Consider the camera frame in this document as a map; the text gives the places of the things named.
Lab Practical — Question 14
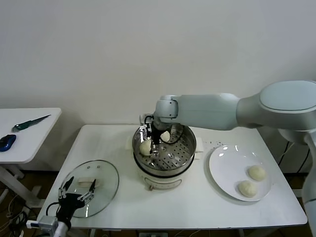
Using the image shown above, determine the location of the blue computer mouse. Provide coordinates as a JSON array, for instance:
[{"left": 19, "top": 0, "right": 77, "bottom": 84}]
[{"left": 0, "top": 134, "right": 17, "bottom": 152}]

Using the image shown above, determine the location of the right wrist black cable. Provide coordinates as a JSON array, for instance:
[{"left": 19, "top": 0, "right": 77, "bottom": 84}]
[{"left": 167, "top": 127, "right": 185, "bottom": 145}]

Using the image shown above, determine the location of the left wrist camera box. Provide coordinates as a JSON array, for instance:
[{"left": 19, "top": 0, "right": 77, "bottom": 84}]
[{"left": 26, "top": 215, "right": 60, "bottom": 233}]

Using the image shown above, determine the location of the white table foot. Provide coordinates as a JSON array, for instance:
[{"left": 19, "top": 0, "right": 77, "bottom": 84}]
[{"left": 292, "top": 175, "right": 307, "bottom": 197}]

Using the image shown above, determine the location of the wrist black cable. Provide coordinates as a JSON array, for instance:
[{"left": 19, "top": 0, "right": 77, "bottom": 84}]
[
  {"left": 167, "top": 127, "right": 185, "bottom": 145},
  {"left": 46, "top": 201, "right": 61, "bottom": 218}
]

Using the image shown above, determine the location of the white power strip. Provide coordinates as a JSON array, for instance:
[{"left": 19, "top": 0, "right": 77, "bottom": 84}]
[{"left": 138, "top": 232, "right": 168, "bottom": 237}]

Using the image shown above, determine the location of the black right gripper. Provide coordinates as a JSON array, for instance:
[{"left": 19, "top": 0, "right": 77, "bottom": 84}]
[{"left": 138, "top": 122, "right": 160, "bottom": 158}]

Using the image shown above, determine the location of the round white plate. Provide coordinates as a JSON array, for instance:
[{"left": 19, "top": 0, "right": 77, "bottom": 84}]
[{"left": 208, "top": 145, "right": 273, "bottom": 202}]

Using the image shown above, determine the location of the steamed white baozi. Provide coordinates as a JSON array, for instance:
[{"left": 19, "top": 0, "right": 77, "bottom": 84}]
[
  {"left": 238, "top": 180, "right": 258, "bottom": 198},
  {"left": 247, "top": 165, "right": 267, "bottom": 182},
  {"left": 139, "top": 140, "right": 153, "bottom": 157},
  {"left": 159, "top": 130, "right": 171, "bottom": 143}
]

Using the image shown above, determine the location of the round glass pot lid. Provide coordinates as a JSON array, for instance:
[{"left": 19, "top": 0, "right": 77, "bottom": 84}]
[{"left": 60, "top": 159, "right": 120, "bottom": 218}]

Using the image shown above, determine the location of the white electric cooker base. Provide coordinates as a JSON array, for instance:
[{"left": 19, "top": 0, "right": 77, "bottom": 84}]
[{"left": 134, "top": 153, "right": 196, "bottom": 192}]

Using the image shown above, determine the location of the white side table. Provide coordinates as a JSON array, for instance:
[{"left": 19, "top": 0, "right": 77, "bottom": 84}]
[{"left": 0, "top": 107, "right": 62, "bottom": 208}]

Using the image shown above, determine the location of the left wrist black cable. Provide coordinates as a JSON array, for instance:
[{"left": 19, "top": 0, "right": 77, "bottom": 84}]
[{"left": 46, "top": 201, "right": 61, "bottom": 218}]

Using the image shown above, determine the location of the knife with green handle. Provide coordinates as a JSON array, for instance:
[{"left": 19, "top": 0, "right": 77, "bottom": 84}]
[{"left": 12, "top": 114, "right": 52, "bottom": 133}]

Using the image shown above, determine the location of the stainless steel steamer basket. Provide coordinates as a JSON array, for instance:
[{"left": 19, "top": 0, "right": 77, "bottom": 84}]
[{"left": 127, "top": 120, "right": 204, "bottom": 173}]

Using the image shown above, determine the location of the black floor cable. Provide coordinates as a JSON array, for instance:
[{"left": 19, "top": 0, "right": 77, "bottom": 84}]
[{"left": 4, "top": 211, "right": 29, "bottom": 237}]

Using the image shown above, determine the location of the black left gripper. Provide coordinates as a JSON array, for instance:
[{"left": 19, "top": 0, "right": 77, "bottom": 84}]
[{"left": 58, "top": 176, "right": 97, "bottom": 219}]

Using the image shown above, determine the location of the black cable with adapter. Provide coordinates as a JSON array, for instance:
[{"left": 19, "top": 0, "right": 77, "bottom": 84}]
[{"left": 278, "top": 142, "right": 309, "bottom": 175}]

